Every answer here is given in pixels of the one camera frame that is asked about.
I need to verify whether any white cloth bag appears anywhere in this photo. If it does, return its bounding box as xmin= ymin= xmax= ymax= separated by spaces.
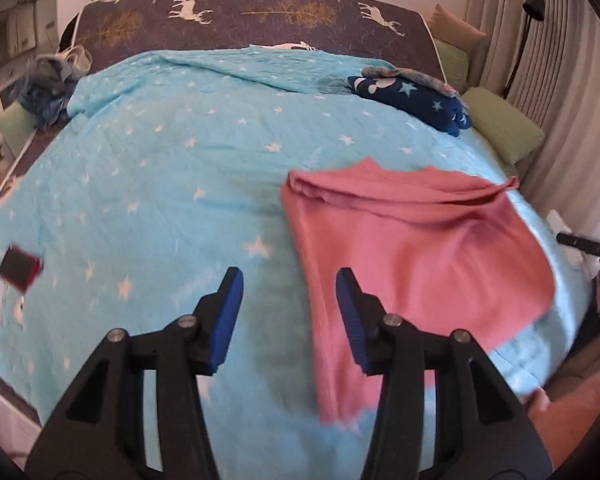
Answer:
xmin=62 ymin=44 xmax=93 ymax=73

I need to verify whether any person's pink fleece clothing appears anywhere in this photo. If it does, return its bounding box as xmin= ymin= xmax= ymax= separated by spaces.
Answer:
xmin=525 ymin=367 xmax=600 ymax=466

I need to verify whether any black floor lamp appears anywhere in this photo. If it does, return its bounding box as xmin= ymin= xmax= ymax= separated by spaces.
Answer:
xmin=502 ymin=0 xmax=546 ymax=98

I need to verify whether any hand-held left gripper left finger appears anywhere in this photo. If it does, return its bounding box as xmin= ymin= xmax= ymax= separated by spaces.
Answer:
xmin=25 ymin=266 xmax=245 ymax=480

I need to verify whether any peach pillow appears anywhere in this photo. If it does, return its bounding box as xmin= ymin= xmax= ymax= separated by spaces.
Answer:
xmin=426 ymin=4 xmax=487 ymax=51

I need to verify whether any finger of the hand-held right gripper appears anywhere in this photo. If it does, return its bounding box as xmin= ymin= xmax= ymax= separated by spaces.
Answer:
xmin=556 ymin=231 xmax=593 ymax=256

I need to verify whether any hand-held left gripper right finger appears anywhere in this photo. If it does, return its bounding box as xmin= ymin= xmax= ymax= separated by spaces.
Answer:
xmin=335 ymin=266 xmax=554 ymax=480

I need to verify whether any grey floral garment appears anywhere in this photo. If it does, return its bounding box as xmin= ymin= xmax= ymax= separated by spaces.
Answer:
xmin=361 ymin=62 xmax=463 ymax=98

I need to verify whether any pink sweater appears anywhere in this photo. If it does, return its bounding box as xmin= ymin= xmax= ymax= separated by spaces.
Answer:
xmin=281 ymin=157 xmax=557 ymax=426

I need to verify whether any deer print mattress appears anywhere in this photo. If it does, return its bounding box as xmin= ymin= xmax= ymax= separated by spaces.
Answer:
xmin=0 ymin=0 xmax=523 ymax=441

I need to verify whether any light blue star blanket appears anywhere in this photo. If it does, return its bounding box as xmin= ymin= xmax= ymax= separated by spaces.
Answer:
xmin=0 ymin=45 xmax=593 ymax=480

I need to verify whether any red black phone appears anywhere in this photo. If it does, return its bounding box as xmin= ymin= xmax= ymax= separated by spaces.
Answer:
xmin=0 ymin=245 xmax=45 ymax=295

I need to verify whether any small green pillow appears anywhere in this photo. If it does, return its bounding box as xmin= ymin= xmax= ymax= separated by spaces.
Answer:
xmin=434 ymin=40 xmax=471 ymax=92

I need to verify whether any navy star garment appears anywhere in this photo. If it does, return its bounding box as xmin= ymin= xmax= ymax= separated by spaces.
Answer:
xmin=344 ymin=75 xmax=472 ymax=137

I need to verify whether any grey blue clothes pile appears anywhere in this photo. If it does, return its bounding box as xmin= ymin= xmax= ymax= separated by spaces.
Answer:
xmin=12 ymin=55 xmax=81 ymax=131

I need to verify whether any large green pillow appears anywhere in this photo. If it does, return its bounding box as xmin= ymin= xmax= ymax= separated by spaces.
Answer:
xmin=461 ymin=86 xmax=546 ymax=165

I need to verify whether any beige curtain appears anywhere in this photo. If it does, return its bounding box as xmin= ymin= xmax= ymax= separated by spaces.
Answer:
xmin=467 ymin=0 xmax=600 ymax=246

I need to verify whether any pale green cushion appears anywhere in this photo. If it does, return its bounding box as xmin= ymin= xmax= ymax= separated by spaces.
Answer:
xmin=0 ymin=104 xmax=38 ymax=156

